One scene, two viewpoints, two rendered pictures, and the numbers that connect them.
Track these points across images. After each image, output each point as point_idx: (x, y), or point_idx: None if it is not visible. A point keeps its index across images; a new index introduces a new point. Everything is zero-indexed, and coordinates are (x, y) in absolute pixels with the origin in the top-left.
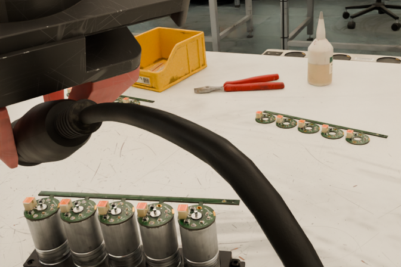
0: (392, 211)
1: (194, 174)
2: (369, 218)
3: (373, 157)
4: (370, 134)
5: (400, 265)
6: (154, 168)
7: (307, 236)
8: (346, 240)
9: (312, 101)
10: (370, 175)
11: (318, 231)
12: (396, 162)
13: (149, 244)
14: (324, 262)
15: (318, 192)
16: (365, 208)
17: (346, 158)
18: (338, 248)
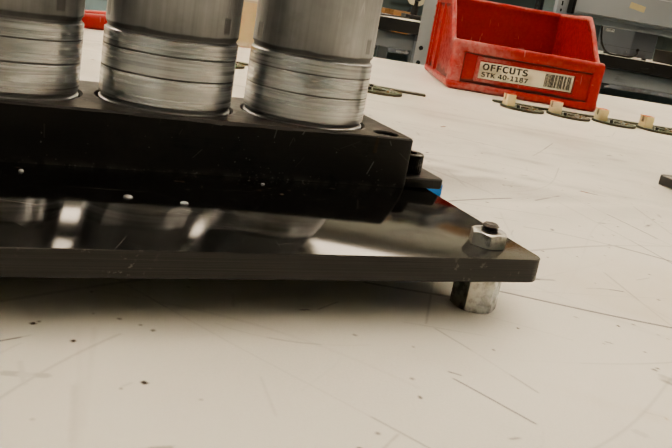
0: (545, 152)
1: None
2: (519, 154)
3: (431, 108)
4: (394, 90)
5: (648, 197)
6: None
7: (438, 163)
8: (518, 171)
9: (245, 55)
10: (452, 120)
11: (453, 160)
12: (474, 115)
13: None
14: (521, 190)
15: (386, 125)
16: (497, 146)
17: (386, 103)
18: (519, 178)
